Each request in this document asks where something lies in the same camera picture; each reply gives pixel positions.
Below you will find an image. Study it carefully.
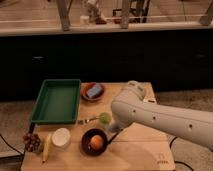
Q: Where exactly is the black cable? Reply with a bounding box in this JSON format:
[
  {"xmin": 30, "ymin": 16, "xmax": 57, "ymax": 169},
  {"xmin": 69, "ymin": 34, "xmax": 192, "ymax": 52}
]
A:
[
  {"xmin": 0, "ymin": 122, "xmax": 36, "ymax": 158},
  {"xmin": 169, "ymin": 135, "xmax": 196, "ymax": 171}
]

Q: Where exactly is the yellow banana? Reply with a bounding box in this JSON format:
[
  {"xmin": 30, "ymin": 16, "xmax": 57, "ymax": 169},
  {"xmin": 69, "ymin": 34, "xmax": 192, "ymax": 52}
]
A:
[{"xmin": 42, "ymin": 133, "xmax": 52, "ymax": 163}]

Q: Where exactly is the blue sponge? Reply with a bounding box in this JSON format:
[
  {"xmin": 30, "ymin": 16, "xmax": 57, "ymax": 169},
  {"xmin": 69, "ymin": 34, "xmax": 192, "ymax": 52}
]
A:
[{"xmin": 86, "ymin": 84, "xmax": 102, "ymax": 98}]

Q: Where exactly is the bunch of dark grapes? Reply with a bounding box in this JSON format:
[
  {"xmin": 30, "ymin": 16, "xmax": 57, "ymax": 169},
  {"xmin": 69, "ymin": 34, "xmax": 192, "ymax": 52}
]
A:
[{"xmin": 23, "ymin": 133, "xmax": 41, "ymax": 152}]

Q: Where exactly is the orange fruit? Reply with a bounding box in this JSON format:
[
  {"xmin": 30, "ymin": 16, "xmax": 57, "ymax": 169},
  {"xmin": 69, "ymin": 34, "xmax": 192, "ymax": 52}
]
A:
[{"xmin": 89, "ymin": 135, "xmax": 104, "ymax": 150}]

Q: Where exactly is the orange bowl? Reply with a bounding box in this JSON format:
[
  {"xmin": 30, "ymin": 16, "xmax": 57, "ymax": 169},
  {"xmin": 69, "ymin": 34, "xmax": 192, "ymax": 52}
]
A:
[{"xmin": 81, "ymin": 82, "xmax": 105, "ymax": 102}]

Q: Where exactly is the white paper cup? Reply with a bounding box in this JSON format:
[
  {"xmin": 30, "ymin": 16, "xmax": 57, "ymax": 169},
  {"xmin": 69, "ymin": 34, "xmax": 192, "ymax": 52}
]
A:
[{"xmin": 52, "ymin": 128, "xmax": 71, "ymax": 147}]

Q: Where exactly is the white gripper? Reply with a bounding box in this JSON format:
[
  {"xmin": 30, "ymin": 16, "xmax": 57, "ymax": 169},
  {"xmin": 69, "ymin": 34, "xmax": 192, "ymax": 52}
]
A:
[{"xmin": 108, "ymin": 121, "xmax": 129, "ymax": 133}]

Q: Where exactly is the green plastic tray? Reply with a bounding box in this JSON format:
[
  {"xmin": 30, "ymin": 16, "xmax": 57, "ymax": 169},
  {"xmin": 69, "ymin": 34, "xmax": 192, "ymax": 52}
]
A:
[{"xmin": 31, "ymin": 79, "xmax": 81, "ymax": 124}]

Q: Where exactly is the black cable left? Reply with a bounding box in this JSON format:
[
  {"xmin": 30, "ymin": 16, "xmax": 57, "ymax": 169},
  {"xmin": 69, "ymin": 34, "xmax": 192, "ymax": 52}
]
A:
[{"xmin": 0, "ymin": 122, "xmax": 36, "ymax": 158}]

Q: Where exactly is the black frying pan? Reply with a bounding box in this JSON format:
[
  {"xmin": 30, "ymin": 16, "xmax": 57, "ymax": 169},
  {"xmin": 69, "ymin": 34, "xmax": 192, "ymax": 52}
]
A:
[{"xmin": 81, "ymin": 128, "xmax": 118, "ymax": 156}]

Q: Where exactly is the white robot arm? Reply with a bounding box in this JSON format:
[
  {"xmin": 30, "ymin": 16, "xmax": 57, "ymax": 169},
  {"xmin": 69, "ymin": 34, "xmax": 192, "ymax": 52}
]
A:
[{"xmin": 111, "ymin": 81, "xmax": 213, "ymax": 150}]

